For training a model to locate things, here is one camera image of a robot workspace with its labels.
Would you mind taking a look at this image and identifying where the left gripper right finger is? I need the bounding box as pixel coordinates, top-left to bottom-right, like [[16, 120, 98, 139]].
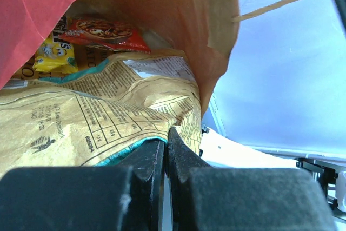
[[167, 128, 337, 230]]

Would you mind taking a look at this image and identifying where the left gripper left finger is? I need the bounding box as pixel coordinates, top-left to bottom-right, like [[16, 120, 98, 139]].
[[1, 140, 165, 230]]

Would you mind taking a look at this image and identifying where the gold snack bag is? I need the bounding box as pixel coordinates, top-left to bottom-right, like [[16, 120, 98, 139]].
[[1, 49, 202, 173]]

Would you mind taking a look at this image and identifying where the red cookie snack packet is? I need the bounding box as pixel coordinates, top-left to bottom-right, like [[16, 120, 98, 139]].
[[59, 17, 151, 53]]

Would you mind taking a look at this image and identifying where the red brown paper bag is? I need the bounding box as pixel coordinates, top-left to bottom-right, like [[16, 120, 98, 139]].
[[1, 0, 298, 110]]

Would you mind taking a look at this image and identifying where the yellow M&M's bag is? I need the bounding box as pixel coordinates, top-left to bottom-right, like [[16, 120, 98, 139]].
[[33, 15, 78, 74]]

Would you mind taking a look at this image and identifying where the yellow flat snack pouch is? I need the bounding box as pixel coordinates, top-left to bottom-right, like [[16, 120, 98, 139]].
[[11, 45, 113, 80]]

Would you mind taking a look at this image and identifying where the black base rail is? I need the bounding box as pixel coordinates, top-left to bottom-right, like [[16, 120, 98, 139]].
[[296, 158, 345, 221]]

